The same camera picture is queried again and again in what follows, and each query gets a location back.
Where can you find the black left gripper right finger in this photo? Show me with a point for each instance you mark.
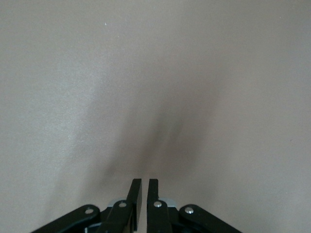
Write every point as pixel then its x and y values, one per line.
pixel 153 194

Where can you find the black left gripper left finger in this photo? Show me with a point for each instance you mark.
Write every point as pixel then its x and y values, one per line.
pixel 134 199

